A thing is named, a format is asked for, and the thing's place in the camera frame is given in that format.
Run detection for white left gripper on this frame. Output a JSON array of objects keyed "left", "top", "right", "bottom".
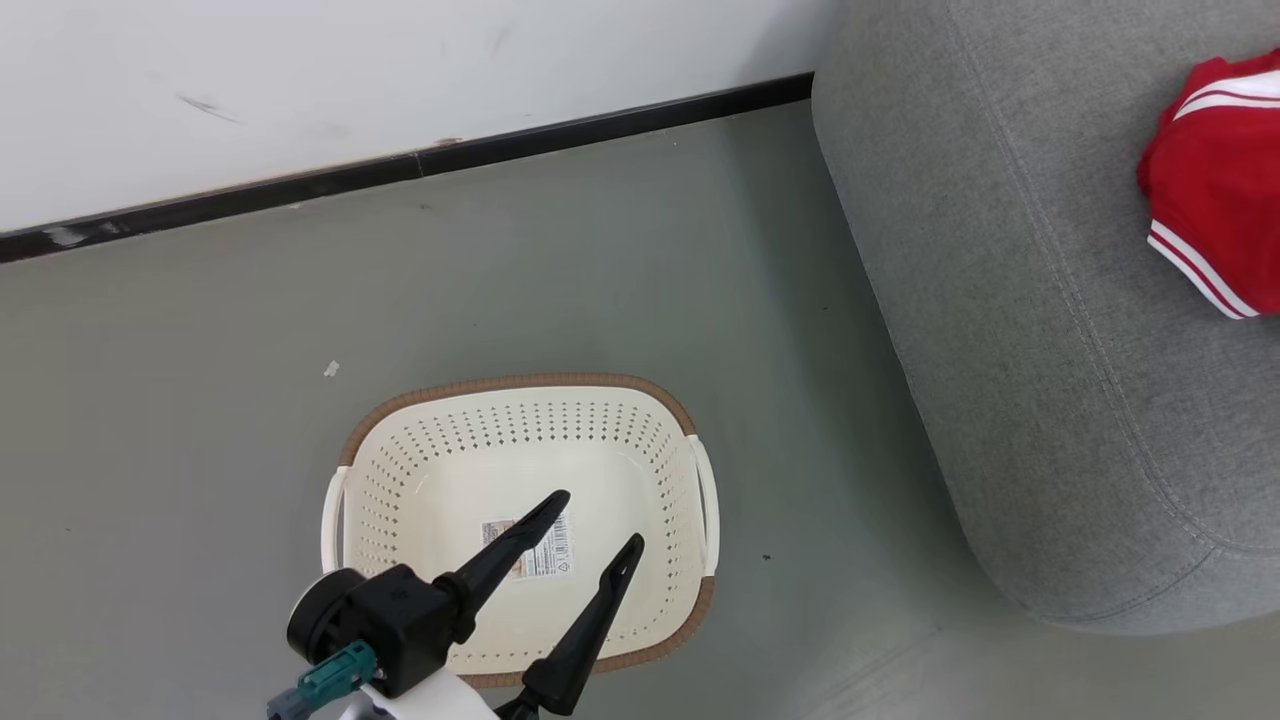
[{"left": 338, "top": 489, "right": 647, "bottom": 720}]

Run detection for red shorts with white stripes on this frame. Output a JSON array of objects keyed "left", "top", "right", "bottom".
[{"left": 1136, "top": 48, "right": 1280, "bottom": 322}]

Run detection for grey fabric sofa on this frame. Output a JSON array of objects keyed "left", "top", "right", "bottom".
[{"left": 810, "top": 0, "right": 1280, "bottom": 637}]

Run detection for barcode label sticker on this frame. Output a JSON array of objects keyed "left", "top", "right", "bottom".
[{"left": 481, "top": 511, "right": 576, "bottom": 580}]

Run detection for cream perforated laundry basket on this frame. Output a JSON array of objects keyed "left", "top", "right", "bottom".
[{"left": 320, "top": 373, "right": 721, "bottom": 690}]

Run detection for black baseboard strip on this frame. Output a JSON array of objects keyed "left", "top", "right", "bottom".
[{"left": 0, "top": 71, "right": 816, "bottom": 265}]

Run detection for teal left camera cable plug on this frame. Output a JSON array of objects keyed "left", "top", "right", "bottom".
[{"left": 266, "top": 640, "right": 380, "bottom": 720}]

